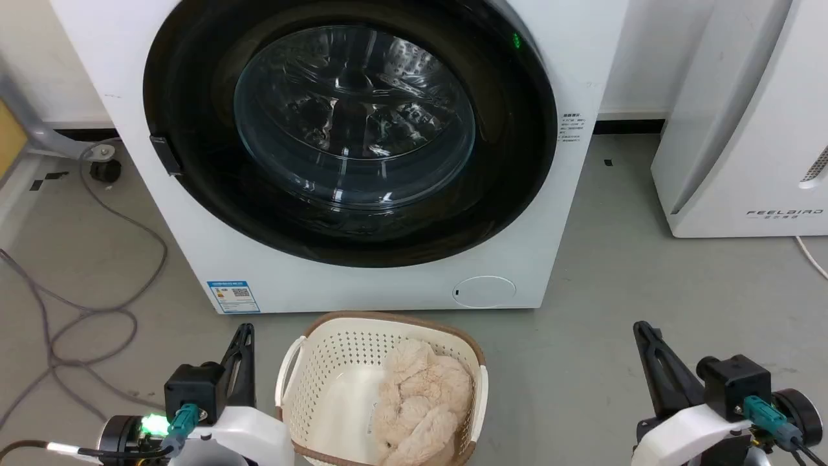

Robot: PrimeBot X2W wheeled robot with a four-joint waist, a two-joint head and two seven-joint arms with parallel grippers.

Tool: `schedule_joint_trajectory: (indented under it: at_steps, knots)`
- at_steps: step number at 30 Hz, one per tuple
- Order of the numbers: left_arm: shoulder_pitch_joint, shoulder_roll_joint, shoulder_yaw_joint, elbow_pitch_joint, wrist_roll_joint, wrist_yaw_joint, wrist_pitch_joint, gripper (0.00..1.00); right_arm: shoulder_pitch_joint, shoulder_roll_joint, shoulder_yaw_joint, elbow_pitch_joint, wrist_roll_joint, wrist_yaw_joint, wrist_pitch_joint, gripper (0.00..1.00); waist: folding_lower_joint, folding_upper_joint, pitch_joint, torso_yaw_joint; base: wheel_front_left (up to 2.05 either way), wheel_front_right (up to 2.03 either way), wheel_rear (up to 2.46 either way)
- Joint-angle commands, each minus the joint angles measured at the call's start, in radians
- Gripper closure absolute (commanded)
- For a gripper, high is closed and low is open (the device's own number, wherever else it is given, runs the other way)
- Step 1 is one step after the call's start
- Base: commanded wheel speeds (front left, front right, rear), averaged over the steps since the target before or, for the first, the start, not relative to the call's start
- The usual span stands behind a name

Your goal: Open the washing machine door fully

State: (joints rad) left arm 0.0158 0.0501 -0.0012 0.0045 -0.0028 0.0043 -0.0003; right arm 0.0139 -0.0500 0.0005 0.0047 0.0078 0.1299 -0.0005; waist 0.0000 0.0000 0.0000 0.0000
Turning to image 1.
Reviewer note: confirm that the small printed text sticker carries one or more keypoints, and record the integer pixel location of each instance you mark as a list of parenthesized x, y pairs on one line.
[(572, 127)]

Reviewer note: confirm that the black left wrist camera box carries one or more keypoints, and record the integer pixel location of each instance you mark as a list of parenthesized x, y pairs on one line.
[(194, 388)]

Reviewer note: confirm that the grey metal frame leg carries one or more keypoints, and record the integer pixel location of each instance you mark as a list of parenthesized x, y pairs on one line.
[(39, 136)]

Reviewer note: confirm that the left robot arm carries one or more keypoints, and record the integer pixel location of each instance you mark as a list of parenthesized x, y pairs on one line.
[(123, 437)]

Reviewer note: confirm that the white front-load washing machine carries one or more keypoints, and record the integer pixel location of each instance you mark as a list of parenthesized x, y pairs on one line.
[(194, 259)]

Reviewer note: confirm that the black caster wheel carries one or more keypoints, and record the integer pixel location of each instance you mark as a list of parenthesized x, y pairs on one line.
[(105, 171)]

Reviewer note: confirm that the round white filter cover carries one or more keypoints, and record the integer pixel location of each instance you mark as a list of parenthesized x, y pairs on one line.
[(484, 292)]

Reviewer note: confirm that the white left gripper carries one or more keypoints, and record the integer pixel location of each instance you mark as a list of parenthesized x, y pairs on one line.
[(252, 433)]

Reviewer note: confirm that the yellow wooden panel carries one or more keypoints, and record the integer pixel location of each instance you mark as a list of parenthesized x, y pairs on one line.
[(10, 139)]

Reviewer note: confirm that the white Feelbird appliance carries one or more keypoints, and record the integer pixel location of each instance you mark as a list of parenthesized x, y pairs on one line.
[(731, 162)]

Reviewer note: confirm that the cream perforated laundry basket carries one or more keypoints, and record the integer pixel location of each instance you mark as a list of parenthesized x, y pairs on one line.
[(336, 369)]

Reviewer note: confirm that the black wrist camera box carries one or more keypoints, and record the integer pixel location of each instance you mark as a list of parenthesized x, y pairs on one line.
[(194, 388), (734, 385)]

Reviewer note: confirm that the beige fluffy towel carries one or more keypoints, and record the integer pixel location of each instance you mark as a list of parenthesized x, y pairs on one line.
[(420, 401)]

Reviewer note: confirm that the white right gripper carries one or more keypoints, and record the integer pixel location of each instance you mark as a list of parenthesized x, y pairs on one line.
[(692, 433)]

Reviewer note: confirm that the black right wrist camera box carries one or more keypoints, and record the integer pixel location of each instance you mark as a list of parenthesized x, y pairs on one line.
[(734, 385)]

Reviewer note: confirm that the black round glass washer door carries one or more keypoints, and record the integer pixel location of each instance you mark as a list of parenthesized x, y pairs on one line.
[(194, 97)]

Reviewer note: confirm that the blue energy label sticker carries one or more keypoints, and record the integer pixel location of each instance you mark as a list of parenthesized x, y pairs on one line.
[(233, 298)]

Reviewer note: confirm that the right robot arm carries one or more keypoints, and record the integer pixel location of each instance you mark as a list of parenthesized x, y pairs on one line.
[(799, 414)]

